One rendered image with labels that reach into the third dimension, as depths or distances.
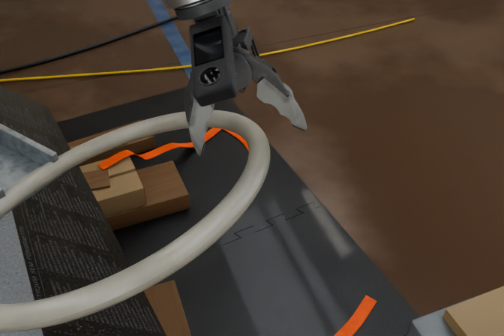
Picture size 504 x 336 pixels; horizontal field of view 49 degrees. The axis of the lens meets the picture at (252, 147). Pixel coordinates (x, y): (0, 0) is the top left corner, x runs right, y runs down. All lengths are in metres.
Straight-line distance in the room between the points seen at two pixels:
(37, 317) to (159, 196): 1.76
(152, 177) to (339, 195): 0.84
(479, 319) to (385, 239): 1.30
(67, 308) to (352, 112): 2.53
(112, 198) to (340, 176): 1.05
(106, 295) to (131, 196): 1.69
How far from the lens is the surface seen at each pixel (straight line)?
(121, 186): 2.30
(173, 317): 1.95
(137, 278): 0.61
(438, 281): 2.30
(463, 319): 1.11
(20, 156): 1.11
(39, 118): 1.89
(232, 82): 0.60
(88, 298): 0.62
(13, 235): 1.34
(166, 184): 2.42
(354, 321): 2.09
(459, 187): 2.70
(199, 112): 0.72
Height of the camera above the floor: 1.75
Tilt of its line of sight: 40 degrees down
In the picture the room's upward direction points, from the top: straight up
